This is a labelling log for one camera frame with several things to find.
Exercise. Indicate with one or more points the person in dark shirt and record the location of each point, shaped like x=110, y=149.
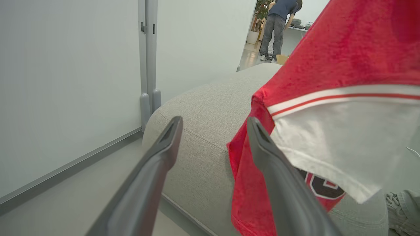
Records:
x=277, y=26

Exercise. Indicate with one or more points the white desk with items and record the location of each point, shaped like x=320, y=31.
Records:
x=300, y=24

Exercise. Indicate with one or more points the potted green plant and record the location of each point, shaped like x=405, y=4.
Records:
x=259, y=19

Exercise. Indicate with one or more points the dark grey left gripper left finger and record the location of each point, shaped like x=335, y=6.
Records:
x=144, y=186

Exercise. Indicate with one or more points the grey fabric sofa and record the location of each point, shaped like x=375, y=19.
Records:
x=203, y=131

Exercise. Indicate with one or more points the grey partition post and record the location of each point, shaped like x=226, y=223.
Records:
x=149, y=62

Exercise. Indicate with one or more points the grey sneaker shoe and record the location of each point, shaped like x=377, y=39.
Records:
x=402, y=213

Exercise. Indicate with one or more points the small cardboard box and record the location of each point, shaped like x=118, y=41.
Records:
x=281, y=59

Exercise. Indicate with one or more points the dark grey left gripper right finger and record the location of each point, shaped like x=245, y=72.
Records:
x=288, y=193

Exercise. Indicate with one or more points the red and white jersey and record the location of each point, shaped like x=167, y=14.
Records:
x=334, y=59

